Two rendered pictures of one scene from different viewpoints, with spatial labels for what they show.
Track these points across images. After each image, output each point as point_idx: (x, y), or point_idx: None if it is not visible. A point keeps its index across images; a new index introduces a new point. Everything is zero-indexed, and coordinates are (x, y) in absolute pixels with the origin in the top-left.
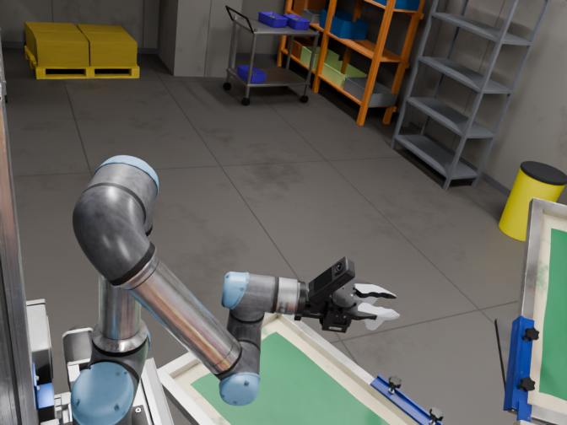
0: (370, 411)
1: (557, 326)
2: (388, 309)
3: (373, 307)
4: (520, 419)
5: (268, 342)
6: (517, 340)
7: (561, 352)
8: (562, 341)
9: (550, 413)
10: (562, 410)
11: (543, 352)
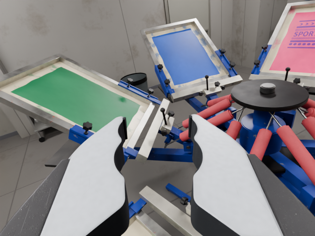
0: None
1: (81, 118)
2: (198, 122)
3: (209, 161)
4: (135, 155)
5: None
6: (86, 137)
7: (96, 123)
8: (90, 120)
9: (131, 140)
10: (128, 136)
11: (94, 131)
